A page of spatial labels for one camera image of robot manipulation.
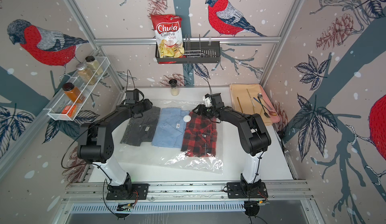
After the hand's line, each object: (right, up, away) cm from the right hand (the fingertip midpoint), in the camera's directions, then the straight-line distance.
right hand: (195, 110), depth 95 cm
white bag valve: (-6, -6, +3) cm, 9 cm away
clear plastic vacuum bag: (-15, -26, -13) cm, 33 cm away
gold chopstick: (+42, +5, +15) cm, 45 cm away
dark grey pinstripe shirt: (-35, -12, -1) cm, 37 cm away
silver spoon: (+50, +10, +19) cm, 55 cm away
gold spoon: (+33, +8, +19) cm, 38 cm away
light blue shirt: (-17, -11, 0) cm, 20 cm away
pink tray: (+54, -1, +9) cm, 55 cm away
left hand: (-29, +7, +2) cm, 29 cm away
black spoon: (+49, -3, +8) cm, 50 cm away
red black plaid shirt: (+3, -16, -5) cm, 17 cm away
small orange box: (-58, +3, -28) cm, 64 cm away
